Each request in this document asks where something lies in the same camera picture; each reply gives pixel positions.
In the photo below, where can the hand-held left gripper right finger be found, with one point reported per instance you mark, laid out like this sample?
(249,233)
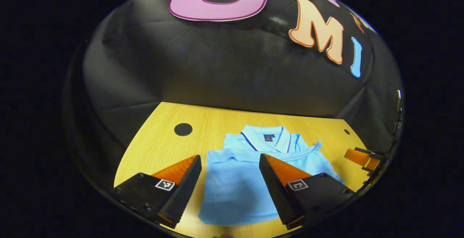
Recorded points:
(275,191)

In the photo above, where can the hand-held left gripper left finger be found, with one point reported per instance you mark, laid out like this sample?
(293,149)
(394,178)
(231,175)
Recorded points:
(185,191)

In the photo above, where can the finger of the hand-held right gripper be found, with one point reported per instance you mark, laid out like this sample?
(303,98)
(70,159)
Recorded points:
(362,159)

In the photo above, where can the light blue T-shirt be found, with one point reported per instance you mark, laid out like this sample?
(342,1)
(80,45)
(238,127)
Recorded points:
(232,187)

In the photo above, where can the black backdrop cloth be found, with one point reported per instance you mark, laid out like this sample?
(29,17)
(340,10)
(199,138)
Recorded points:
(199,60)

